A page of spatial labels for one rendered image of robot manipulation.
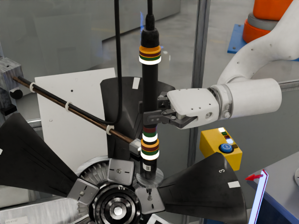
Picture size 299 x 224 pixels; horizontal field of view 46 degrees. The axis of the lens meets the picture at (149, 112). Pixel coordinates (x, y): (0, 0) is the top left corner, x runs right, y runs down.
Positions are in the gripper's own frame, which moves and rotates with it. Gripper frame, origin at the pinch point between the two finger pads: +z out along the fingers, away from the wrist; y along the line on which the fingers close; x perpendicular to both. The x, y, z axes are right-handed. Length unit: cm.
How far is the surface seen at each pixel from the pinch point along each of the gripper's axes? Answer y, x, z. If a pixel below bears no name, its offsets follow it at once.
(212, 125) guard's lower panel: 70, -64, -55
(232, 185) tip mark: -1.7, -27.7, -24.3
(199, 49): 70, -20, -42
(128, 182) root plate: 1.6, -22.4, 4.8
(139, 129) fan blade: 9.3, -11.6, -0.1
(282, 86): 70, -46, -91
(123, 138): 6.4, -11.4, 4.9
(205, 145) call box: 32, -42, -32
